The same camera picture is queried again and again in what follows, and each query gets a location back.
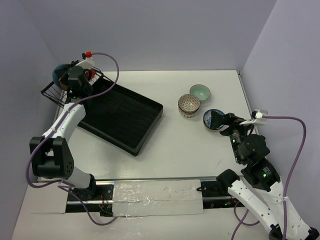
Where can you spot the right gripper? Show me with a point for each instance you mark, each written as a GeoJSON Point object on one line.
{"type": "Point", "coordinates": [217, 118]}

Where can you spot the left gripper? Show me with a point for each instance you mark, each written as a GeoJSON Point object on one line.
{"type": "Point", "coordinates": [75, 66]}

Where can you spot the red floral bowl white inside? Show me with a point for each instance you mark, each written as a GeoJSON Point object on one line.
{"type": "Point", "coordinates": [90, 74]}

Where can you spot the teal bowl tan inside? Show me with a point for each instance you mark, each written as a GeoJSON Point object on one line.
{"type": "Point", "coordinates": [60, 76]}

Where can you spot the brown patterned bowl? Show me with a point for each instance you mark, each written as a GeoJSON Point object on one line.
{"type": "Point", "coordinates": [189, 100]}

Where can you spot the white bowl orange rim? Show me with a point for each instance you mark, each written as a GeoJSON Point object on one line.
{"type": "Point", "coordinates": [187, 115]}

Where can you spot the blue triangle patterned bowl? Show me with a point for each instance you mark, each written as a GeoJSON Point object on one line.
{"type": "Point", "coordinates": [188, 112]}

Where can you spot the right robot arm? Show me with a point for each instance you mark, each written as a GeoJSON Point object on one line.
{"type": "Point", "coordinates": [261, 189]}

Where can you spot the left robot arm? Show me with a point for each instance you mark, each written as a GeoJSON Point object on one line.
{"type": "Point", "coordinates": [50, 155]}

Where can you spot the blue floral bowl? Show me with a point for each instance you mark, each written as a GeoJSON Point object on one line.
{"type": "Point", "coordinates": [208, 119]}

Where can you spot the mint green bowl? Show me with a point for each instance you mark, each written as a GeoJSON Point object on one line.
{"type": "Point", "coordinates": [200, 91]}

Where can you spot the black plastic drain tray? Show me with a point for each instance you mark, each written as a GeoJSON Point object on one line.
{"type": "Point", "coordinates": [122, 117]}

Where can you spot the white taped sheet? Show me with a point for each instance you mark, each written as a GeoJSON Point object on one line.
{"type": "Point", "coordinates": [157, 198]}

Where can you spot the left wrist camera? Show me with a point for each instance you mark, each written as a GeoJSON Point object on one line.
{"type": "Point", "coordinates": [88, 61]}

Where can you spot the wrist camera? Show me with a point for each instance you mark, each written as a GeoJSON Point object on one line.
{"type": "Point", "coordinates": [257, 118]}
{"type": "Point", "coordinates": [88, 61]}

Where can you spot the black wire dish rack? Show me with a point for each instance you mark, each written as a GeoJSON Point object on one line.
{"type": "Point", "coordinates": [61, 97]}

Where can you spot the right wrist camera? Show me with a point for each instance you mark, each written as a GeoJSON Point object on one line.
{"type": "Point", "coordinates": [257, 118]}

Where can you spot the black mounting rail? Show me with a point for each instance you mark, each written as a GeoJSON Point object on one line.
{"type": "Point", "coordinates": [102, 202]}

